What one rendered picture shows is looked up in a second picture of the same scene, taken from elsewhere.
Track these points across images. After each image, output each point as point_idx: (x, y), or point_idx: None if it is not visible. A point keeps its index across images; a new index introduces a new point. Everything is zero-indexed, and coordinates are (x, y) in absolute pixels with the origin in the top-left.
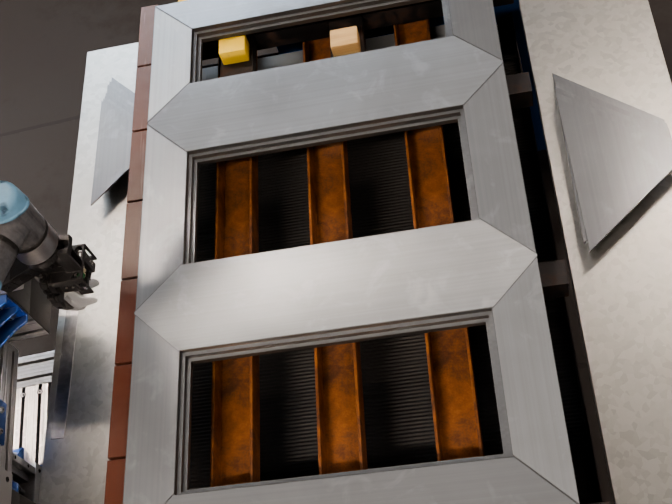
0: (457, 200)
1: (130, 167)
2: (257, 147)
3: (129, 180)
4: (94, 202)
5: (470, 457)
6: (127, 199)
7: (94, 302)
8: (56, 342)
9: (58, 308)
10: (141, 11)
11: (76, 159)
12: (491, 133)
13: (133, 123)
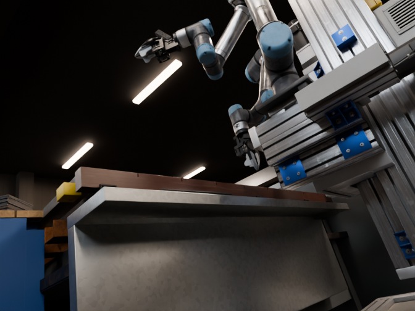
0: None
1: (199, 180)
2: None
3: (205, 181)
4: (229, 194)
5: None
6: (214, 181)
7: (251, 166)
8: (297, 200)
9: (259, 155)
10: (84, 167)
11: (214, 194)
12: None
13: (176, 177)
